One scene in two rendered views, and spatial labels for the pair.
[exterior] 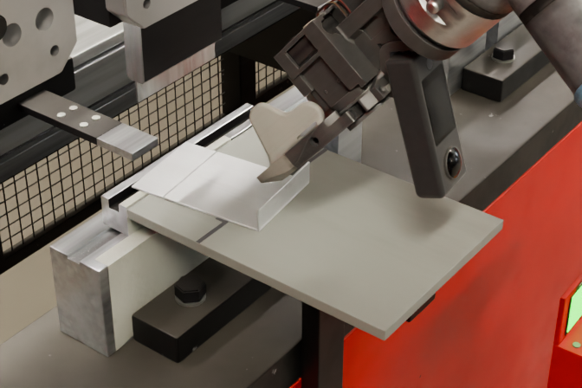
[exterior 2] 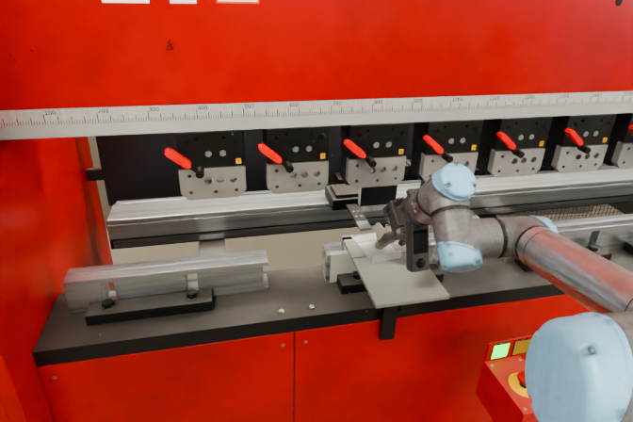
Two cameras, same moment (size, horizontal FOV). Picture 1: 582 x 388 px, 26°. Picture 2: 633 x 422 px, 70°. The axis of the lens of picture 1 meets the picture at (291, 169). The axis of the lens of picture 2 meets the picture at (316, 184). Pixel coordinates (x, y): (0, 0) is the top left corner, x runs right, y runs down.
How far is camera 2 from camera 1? 0.47 m
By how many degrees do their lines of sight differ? 35
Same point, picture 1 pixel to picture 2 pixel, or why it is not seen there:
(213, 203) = (367, 251)
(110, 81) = not seen: hidden behind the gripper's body
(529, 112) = (533, 280)
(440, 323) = (460, 336)
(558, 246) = not seen: hidden behind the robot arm
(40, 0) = (316, 168)
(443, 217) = (430, 285)
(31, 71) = (309, 186)
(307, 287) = (367, 283)
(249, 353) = (363, 302)
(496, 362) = not seen: hidden behind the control
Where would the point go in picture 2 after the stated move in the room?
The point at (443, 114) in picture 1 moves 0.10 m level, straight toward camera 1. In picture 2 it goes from (422, 245) to (392, 263)
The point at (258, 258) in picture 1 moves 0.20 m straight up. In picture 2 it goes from (364, 269) to (369, 198)
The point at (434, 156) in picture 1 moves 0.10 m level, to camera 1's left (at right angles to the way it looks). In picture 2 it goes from (412, 256) to (373, 239)
